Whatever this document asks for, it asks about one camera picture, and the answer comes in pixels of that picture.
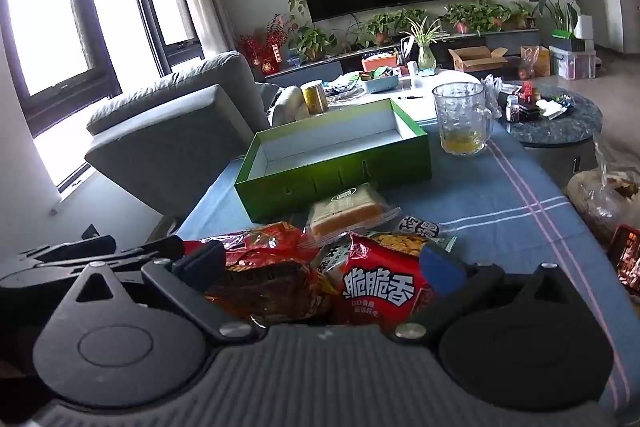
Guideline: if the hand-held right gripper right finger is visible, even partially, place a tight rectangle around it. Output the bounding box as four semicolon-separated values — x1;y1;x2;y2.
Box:
392;243;576;355

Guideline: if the light grey cushion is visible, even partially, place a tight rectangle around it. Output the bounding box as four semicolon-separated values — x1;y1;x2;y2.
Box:
267;86;307;126

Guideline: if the red foil package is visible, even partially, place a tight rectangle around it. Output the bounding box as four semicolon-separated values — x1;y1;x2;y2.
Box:
605;224;640;293

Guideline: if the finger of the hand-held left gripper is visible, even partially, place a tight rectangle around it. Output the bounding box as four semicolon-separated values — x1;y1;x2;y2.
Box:
35;234;186;272
0;234;118;267

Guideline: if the dark marble round table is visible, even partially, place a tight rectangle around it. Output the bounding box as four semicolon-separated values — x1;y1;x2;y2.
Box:
492;81;603;148

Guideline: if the spider plant in glass vase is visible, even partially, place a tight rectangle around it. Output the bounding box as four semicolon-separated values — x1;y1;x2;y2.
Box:
402;17;443;72

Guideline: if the tall leafy plant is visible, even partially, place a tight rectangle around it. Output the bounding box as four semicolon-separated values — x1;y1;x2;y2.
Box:
530;0;581;32

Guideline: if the black and white cake packet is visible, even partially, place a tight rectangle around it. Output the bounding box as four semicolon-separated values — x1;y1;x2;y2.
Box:
397;216;456;253

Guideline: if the green cardboard box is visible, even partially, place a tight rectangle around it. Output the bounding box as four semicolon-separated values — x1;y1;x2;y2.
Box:
234;98;432;223

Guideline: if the grey television cabinet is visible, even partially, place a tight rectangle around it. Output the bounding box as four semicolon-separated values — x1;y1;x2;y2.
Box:
262;28;543;82

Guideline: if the red festive decoration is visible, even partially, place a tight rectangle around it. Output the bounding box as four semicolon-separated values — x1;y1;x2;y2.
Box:
239;14;296;75

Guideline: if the clear plastic bag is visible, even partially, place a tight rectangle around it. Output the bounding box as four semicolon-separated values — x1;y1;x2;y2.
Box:
566;142;640;248

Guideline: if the orange-red noodle snack packet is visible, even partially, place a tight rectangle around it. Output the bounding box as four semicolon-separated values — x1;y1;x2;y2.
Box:
182;222;341;323

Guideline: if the clear plastic storage bin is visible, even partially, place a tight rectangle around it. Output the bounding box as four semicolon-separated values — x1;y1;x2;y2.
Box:
549;47;597;81

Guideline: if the orange bread packet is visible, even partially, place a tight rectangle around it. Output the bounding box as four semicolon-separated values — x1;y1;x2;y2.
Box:
305;183;401;243

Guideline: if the blue striped tablecloth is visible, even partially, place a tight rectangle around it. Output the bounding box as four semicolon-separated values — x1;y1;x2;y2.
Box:
177;107;640;427

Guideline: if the glass mug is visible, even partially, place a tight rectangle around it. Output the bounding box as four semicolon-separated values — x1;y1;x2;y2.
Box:
432;82;495;156

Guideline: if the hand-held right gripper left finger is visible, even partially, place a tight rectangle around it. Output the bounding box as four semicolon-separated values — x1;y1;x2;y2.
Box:
75;239;256;355

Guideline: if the teal basket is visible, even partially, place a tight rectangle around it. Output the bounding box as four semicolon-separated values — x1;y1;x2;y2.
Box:
360;74;400;94

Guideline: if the dark framed window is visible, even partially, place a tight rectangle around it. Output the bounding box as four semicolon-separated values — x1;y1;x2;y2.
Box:
0;0;203;138

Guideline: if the red chip snack packet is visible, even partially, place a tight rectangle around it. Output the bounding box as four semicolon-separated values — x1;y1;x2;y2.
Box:
330;232;436;325

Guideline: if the orange tray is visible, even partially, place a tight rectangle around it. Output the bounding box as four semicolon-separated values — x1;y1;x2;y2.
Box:
361;54;401;72

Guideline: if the grey sofa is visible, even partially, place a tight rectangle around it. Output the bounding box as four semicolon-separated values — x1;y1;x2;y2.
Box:
84;51;281;218

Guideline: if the green potted plant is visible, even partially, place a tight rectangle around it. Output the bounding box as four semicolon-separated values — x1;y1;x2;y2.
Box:
295;26;337;62
480;2;513;32
444;3;483;35
367;13;401;46

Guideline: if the open cardboard box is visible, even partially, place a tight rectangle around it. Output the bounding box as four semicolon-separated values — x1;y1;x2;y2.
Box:
448;46;508;74

